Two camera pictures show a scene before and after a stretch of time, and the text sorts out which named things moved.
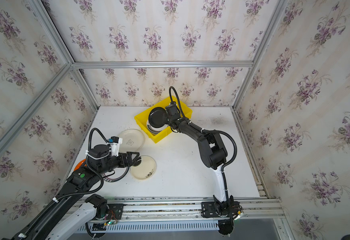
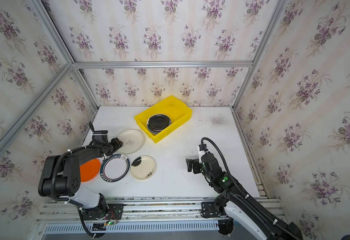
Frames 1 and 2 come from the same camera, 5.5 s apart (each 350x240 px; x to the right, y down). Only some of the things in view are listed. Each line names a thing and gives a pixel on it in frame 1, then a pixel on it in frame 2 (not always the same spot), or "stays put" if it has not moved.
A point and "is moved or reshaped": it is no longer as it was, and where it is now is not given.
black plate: [158, 117] is moved or reshaped
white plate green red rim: [154, 130] stays put
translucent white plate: [132, 140] stays put
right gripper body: [167, 116] → [197, 165]
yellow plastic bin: [142, 118] stays put
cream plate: [145, 170] stays put
